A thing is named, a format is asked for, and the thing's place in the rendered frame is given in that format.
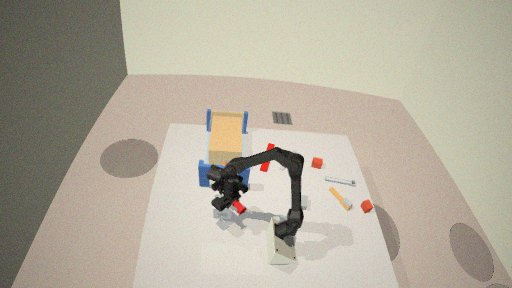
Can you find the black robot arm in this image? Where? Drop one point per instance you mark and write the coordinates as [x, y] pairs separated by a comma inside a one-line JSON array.
[[292, 161]]

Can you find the small reddish-brown block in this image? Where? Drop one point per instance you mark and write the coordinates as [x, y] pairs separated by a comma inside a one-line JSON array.
[[317, 163], [366, 206]]

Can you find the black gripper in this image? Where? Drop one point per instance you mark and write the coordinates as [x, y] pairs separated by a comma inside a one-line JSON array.
[[229, 197]]

